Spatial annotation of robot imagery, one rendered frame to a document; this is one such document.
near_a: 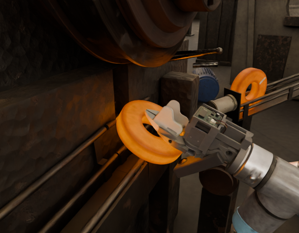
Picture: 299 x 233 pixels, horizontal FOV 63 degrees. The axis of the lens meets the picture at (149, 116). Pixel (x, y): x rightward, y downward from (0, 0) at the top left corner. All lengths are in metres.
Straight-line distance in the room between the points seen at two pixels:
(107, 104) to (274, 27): 2.75
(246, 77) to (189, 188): 0.83
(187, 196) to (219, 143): 1.01
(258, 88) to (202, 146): 0.54
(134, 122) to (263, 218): 0.31
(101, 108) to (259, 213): 0.37
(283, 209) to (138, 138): 0.29
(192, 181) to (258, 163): 1.11
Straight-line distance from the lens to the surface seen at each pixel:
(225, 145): 0.48
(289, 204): 0.51
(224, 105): 0.85
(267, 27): 3.14
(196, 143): 0.48
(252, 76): 0.92
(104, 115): 0.50
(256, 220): 0.55
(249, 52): 3.18
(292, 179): 0.49
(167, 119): 0.48
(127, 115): 0.49
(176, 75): 0.72
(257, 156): 0.48
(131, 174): 0.45
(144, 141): 0.46
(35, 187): 0.40
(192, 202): 1.44
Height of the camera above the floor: 0.98
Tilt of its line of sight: 25 degrees down
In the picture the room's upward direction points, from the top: straight up
